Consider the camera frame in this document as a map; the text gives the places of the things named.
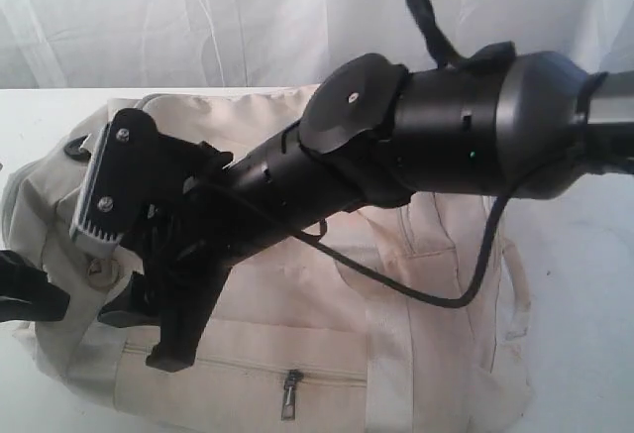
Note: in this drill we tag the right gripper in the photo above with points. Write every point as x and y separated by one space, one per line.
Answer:
164 178

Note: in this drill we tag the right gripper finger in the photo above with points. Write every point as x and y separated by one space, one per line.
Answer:
27 294

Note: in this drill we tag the cream duffel bag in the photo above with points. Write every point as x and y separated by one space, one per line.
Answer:
298 342

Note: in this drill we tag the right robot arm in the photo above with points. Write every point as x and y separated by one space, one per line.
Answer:
374 133

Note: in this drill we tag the white backdrop curtain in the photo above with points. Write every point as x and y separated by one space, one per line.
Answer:
197 43

